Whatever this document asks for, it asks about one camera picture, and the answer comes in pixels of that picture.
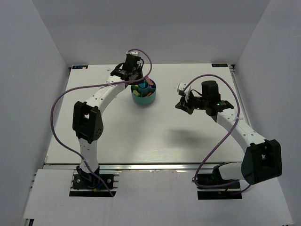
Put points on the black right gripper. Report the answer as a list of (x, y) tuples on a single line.
[(186, 103)]

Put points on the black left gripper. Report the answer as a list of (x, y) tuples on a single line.
[(137, 76)]

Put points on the light green small lego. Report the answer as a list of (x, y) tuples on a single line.
[(136, 92)]

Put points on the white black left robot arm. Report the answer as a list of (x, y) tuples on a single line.
[(87, 116)]

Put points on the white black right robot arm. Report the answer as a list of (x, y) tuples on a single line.
[(262, 157)]

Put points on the teal round divided container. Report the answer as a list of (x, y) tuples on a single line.
[(142, 100)]

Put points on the left blue corner label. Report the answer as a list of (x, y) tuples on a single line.
[(79, 67)]

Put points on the blue corner label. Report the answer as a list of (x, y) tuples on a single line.
[(219, 65), (79, 67)]

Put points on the right blue corner label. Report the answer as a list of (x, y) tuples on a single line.
[(219, 65)]

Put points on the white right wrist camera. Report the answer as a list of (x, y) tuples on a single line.
[(184, 90)]

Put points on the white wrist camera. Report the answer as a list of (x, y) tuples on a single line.
[(184, 90), (135, 53)]

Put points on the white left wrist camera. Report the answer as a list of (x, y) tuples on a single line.
[(135, 53)]

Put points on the aluminium right table rail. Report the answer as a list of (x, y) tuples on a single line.
[(247, 113)]

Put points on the aluminium table rail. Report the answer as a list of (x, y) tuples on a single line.
[(133, 166), (247, 113)]

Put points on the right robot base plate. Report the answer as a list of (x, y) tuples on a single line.
[(230, 192)]

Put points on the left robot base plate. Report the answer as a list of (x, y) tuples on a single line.
[(80, 187)]

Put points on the aluminium front table rail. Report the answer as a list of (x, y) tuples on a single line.
[(133, 166)]

